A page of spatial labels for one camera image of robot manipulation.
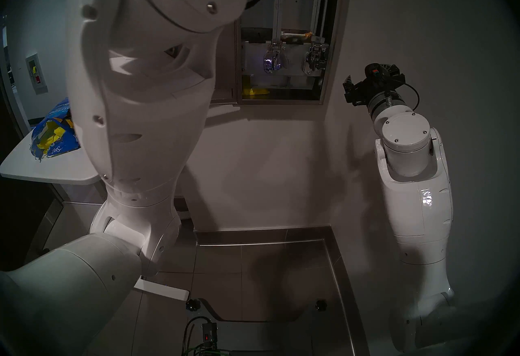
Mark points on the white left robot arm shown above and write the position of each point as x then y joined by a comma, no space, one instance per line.
142,95

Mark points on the yellow pad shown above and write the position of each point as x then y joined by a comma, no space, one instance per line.
256,92

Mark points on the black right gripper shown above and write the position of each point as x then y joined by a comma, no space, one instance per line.
371,89

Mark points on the dark robot base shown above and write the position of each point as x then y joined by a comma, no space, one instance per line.
268,335

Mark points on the black box red light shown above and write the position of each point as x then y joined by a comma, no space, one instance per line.
209,335

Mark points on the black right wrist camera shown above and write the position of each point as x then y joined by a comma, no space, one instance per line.
373,71

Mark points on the white table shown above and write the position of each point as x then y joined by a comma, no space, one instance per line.
48,168

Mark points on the black star knob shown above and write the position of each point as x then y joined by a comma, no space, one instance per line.
193,304
321,305

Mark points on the grey wall alarm box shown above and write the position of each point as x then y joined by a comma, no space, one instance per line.
36,74

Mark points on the blue yellow pad package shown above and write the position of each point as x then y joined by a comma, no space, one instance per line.
53,135

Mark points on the orange floral pad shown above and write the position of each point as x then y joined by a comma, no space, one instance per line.
296,36

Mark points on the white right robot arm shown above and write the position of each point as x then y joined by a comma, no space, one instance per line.
414,205

